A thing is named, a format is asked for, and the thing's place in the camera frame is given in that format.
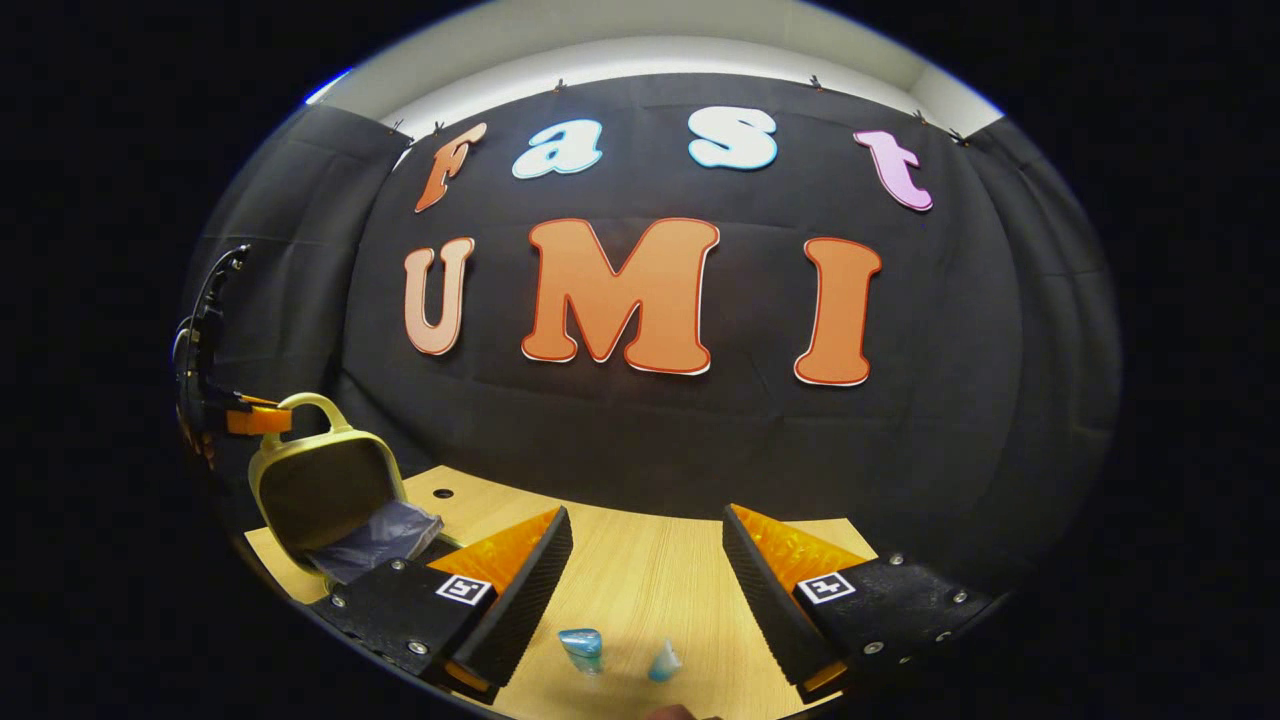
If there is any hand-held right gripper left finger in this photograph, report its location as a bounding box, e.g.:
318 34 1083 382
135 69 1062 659
305 505 574 706

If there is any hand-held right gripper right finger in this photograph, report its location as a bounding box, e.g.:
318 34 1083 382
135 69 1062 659
722 503 1011 706

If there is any blue skin care bottle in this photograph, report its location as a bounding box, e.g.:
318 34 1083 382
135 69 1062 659
557 627 604 676

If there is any pale yellow suitcase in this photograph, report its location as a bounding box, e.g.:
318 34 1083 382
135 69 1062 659
247 393 466 586

